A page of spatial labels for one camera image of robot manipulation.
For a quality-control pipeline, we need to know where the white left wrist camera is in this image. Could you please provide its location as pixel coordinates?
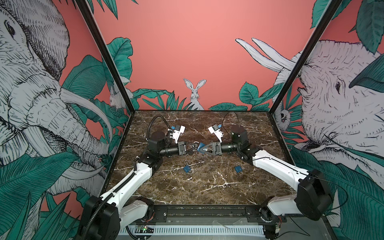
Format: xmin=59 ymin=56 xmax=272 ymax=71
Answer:
xmin=171 ymin=125 xmax=185 ymax=144

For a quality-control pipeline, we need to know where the black left corner post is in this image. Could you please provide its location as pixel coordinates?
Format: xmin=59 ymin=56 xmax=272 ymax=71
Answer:
xmin=75 ymin=0 xmax=135 ymax=116

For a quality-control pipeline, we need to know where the small circuit board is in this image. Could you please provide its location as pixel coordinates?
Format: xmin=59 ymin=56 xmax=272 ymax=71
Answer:
xmin=135 ymin=225 xmax=155 ymax=235

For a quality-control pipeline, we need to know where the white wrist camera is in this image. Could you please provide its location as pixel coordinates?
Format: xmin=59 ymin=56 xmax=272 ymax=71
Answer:
xmin=171 ymin=125 xmax=185 ymax=144
xmin=208 ymin=124 xmax=224 ymax=143

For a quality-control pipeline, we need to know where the black front mounting rail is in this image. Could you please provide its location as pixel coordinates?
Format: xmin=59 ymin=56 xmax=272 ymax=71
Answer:
xmin=149 ymin=205 xmax=287 ymax=225

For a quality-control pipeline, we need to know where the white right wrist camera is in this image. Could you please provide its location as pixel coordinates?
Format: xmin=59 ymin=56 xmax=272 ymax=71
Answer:
xmin=208 ymin=124 xmax=224 ymax=143

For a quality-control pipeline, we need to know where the white perforated strip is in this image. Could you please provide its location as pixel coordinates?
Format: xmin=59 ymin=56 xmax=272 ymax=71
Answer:
xmin=120 ymin=225 xmax=265 ymax=237

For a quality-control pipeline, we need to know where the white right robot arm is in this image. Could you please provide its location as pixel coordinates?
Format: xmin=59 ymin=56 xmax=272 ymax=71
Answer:
xmin=198 ymin=125 xmax=334 ymax=221

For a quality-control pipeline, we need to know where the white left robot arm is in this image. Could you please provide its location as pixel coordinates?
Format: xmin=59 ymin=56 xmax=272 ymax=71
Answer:
xmin=74 ymin=130 xmax=200 ymax=240

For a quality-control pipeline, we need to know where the black right corner post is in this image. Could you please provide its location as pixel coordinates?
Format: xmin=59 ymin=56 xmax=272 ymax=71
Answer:
xmin=268 ymin=0 xmax=342 ymax=116

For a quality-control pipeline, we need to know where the black corner post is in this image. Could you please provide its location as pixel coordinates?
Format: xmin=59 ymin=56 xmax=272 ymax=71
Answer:
xmin=268 ymin=0 xmax=342 ymax=116
xmin=75 ymin=0 xmax=135 ymax=116

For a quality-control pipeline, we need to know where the black corrugated left cable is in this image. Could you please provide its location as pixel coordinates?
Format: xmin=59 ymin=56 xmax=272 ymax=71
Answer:
xmin=79 ymin=172 xmax=136 ymax=240

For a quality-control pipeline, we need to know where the large blue padlock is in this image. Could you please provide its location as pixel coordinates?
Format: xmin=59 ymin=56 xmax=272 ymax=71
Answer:
xmin=194 ymin=142 xmax=206 ymax=154

